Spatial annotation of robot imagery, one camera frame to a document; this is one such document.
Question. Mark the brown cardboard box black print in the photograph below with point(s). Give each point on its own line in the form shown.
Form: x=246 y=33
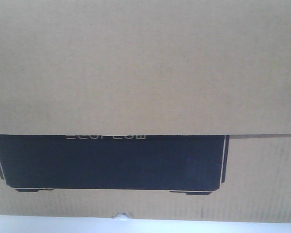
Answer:
x=154 y=67

